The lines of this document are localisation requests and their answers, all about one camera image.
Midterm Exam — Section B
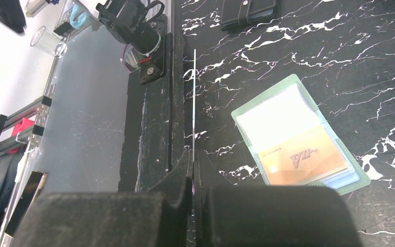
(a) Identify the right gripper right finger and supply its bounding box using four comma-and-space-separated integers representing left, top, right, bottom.
194, 156, 363, 246

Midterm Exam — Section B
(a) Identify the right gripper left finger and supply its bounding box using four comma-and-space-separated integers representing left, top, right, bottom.
11, 151, 193, 246

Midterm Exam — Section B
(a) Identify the black VIP card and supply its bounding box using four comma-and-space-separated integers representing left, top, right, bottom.
192, 48, 197, 163

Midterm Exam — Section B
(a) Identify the green card holder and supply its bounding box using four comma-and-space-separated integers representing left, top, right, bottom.
231, 74, 371, 195

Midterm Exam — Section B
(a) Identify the left arm base motor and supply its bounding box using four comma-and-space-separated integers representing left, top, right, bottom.
96, 1, 165, 56

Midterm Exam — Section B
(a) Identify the orange VIP card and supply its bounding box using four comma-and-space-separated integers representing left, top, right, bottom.
259, 126, 349, 185

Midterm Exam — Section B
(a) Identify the smartphone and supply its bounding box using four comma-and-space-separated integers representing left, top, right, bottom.
4, 171, 47, 237

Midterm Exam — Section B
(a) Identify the clear plastic cup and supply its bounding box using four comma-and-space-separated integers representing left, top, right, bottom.
30, 26, 68, 58

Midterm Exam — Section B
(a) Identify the small black wallet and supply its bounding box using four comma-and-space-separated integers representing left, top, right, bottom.
220, 0, 277, 31

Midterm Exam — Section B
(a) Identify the aluminium frame rail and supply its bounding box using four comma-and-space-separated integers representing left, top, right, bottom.
0, 58, 60, 156

